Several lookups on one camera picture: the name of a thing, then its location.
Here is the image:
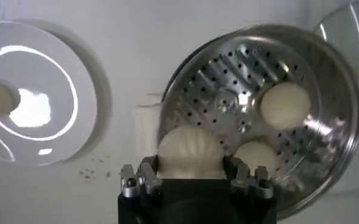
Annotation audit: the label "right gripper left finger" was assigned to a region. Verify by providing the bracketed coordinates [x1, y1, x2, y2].
[120, 155, 163, 199]

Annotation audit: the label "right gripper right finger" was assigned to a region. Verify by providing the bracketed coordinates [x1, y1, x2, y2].
[223, 155, 274, 199]

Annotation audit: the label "round glass pot lid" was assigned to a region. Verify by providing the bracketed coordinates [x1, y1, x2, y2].
[315, 0, 359, 82]

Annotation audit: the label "stainless steel steamer basket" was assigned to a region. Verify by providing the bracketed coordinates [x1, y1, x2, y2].
[135, 24, 359, 220]

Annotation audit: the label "scattered dark crumbs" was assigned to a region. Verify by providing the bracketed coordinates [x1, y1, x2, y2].
[78, 155, 122, 181]

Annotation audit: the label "white round plate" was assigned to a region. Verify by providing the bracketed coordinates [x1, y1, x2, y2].
[0, 21, 99, 167]

